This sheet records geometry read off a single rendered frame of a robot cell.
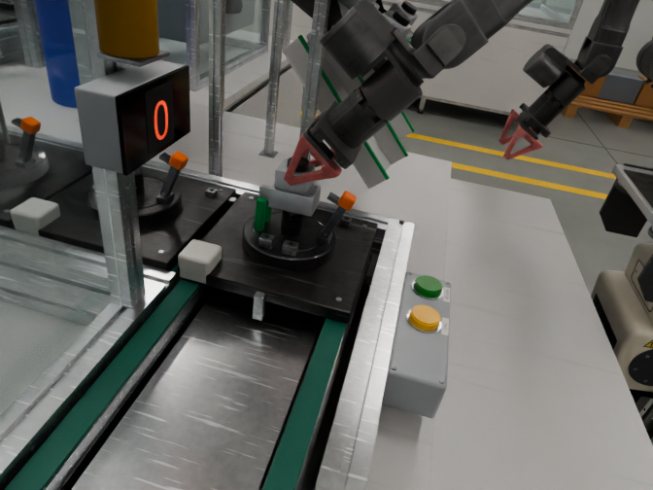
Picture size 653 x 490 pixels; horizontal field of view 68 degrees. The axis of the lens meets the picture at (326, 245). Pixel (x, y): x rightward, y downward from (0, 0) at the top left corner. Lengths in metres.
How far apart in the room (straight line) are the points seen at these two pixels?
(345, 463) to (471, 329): 0.40
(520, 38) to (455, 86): 0.62
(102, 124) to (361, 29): 0.29
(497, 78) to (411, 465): 4.26
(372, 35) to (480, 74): 4.11
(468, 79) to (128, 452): 4.38
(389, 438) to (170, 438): 0.26
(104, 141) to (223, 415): 0.31
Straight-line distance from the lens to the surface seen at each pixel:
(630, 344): 1.16
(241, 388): 0.60
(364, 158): 0.87
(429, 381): 0.59
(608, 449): 0.79
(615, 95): 6.41
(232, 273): 0.67
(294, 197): 0.67
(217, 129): 0.93
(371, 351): 0.61
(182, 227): 0.76
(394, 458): 0.64
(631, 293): 1.24
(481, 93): 4.73
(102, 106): 0.46
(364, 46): 0.58
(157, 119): 0.50
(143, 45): 0.47
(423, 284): 0.71
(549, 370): 0.84
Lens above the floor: 1.38
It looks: 34 degrees down
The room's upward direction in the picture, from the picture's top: 9 degrees clockwise
